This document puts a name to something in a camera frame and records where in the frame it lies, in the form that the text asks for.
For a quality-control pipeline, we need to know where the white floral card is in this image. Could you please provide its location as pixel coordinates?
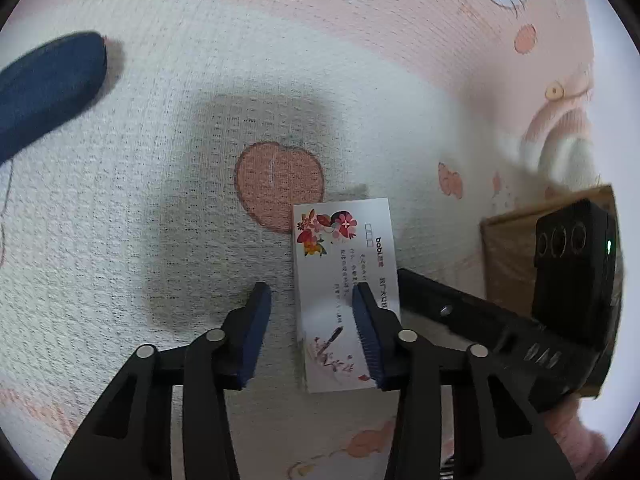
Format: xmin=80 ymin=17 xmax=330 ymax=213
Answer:
xmin=292 ymin=197 xmax=402 ymax=394

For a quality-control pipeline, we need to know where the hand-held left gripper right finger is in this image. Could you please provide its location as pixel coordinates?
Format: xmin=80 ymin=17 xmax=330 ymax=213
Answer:
xmin=351 ymin=282 xmax=576 ymax=480

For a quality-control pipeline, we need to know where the brown cardboard box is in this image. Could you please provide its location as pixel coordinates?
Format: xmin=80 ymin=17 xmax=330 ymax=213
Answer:
xmin=480 ymin=184 xmax=621 ymax=401

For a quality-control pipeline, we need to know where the pink white printed bed sheet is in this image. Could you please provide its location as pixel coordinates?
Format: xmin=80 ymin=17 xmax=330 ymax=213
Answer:
xmin=0 ymin=0 xmax=640 ymax=480

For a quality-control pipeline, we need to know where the navy blue glasses case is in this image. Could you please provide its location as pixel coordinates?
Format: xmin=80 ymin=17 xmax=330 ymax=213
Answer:
xmin=0 ymin=31 xmax=108 ymax=162

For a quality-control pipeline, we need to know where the person's right forearm pink sleeve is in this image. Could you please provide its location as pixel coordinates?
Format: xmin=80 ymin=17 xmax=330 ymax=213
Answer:
xmin=542 ymin=392 xmax=618 ymax=480

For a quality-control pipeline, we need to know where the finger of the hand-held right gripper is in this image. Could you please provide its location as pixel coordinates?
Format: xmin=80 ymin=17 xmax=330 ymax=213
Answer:
xmin=397 ymin=269 xmax=523 ymax=351

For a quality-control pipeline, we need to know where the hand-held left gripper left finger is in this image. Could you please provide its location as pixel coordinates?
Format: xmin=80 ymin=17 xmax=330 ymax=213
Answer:
xmin=50 ymin=281 xmax=272 ymax=480

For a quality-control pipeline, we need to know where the pink white fluffy cloth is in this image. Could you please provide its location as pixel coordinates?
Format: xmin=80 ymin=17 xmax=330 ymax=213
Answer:
xmin=520 ymin=62 xmax=601 ymax=196

